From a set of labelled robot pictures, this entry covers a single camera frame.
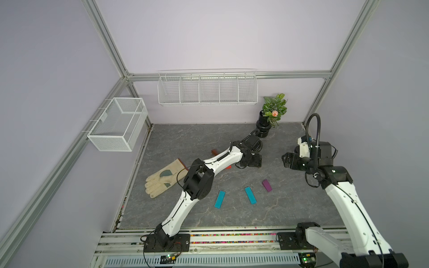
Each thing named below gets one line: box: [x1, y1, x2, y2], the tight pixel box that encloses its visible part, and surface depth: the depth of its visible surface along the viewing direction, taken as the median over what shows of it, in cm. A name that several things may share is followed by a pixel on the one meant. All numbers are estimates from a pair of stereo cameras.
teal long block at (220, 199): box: [213, 189, 227, 209], surface depth 87 cm
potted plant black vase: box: [255, 92, 288, 138], surface depth 98 cm
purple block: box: [261, 179, 273, 193], surface depth 93 cm
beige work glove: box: [144, 158, 190, 199], surface depth 93 cm
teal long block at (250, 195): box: [244, 186, 257, 205], surface depth 88 cm
